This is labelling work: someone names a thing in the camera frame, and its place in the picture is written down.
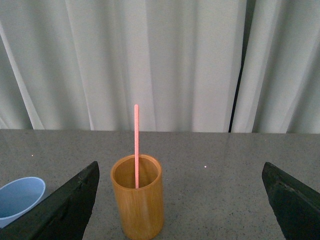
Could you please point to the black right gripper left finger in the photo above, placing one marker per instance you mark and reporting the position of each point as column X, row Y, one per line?
column 64, row 215

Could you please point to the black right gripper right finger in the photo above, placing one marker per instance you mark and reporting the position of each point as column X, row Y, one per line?
column 295, row 205

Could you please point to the blue plastic cup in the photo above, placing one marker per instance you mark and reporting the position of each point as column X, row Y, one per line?
column 20, row 196

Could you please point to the bamboo chopstick holder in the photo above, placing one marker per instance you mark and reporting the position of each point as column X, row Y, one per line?
column 141, row 210

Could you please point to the white curtain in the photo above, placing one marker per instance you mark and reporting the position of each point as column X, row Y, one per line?
column 237, row 66

